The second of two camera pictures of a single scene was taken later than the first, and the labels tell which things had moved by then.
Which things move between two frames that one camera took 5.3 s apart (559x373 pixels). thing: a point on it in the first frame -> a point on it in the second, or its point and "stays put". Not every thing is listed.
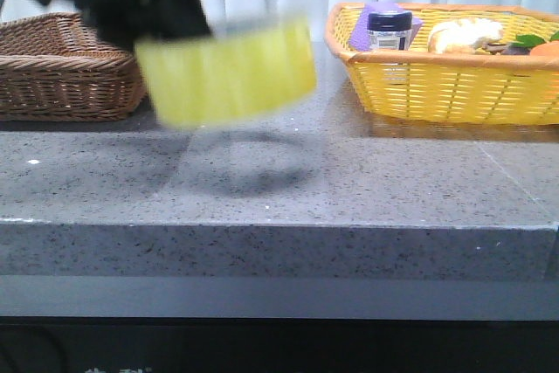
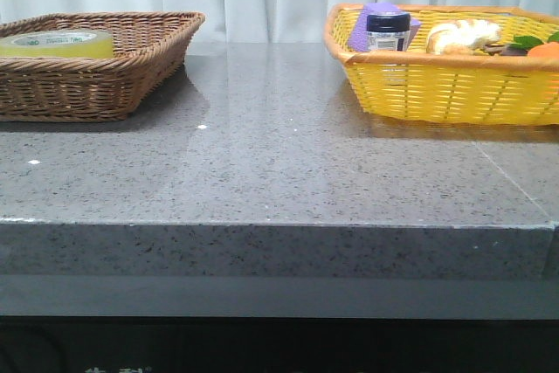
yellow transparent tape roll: (211, 80) -> (84, 43)
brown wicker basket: (55, 68) stays put
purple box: (360, 37) stays put
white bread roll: (463, 36) stays put
